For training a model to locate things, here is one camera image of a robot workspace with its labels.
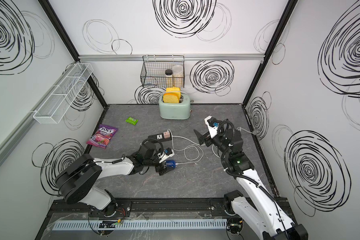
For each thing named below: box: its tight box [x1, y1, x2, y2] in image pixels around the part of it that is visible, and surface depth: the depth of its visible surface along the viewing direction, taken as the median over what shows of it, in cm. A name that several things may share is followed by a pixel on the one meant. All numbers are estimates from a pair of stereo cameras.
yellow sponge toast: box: [163, 87, 181, 104], surface depth 102 cm
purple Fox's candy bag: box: [86, 124, 119, 149], surface depth 100 cm
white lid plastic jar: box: [172, 65, 184, 88], surface depth 86 cm
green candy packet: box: [125, 116, 139, 126], surface depth 111 cm
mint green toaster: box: [159, 94, 192, 120], surface depth 104 cm
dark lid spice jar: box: [165, 69, 173, 88], surface depth 87 cm
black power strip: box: [147, 132, 173, 142], surface depth 101 cm
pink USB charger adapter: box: [163, 131, 171, 139], surface depth 96 cm
